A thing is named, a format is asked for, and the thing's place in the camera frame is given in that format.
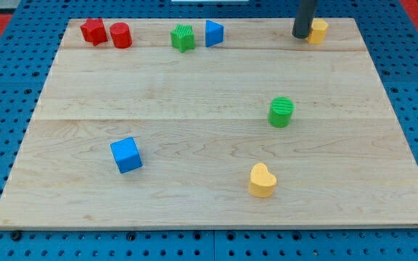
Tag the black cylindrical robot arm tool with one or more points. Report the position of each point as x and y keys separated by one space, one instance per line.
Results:
x=304 y=18

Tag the blue triangle block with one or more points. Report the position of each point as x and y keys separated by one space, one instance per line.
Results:
x=214 y=33

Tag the light wooden board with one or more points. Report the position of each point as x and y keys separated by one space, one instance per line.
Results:
x=200 y=123

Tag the green cylinder block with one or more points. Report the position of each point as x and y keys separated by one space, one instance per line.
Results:
x=280 y=112

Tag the yellow heart block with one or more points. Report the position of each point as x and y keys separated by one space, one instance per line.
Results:
x=262 y=183

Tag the blue cube block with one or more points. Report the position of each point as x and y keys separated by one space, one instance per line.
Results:
x=126 y=155

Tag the green star block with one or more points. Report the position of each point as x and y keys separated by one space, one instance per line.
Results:
x=182 y=38

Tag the red cylinder block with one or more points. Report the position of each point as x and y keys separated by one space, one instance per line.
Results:
x=121 y=35

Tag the yellow hexagon block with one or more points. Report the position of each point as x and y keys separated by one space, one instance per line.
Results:
x=318 y=31

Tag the red star block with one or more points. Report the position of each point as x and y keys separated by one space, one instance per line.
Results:
x=93 y=31

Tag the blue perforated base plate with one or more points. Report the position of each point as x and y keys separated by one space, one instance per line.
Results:
x=31 y=31

